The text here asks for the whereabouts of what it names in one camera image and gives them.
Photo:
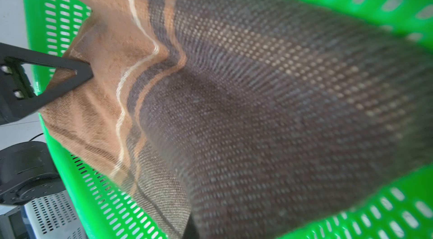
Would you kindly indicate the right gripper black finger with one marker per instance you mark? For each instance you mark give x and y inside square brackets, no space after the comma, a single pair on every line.
[30,80]

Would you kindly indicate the green plastic basket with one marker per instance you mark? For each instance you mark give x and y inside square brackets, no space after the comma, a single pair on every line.
[402,210]

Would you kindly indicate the brown plaid scarf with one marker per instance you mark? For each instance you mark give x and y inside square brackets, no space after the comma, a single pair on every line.
[252,117]

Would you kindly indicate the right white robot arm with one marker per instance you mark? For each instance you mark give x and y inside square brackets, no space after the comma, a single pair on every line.
[27,169]

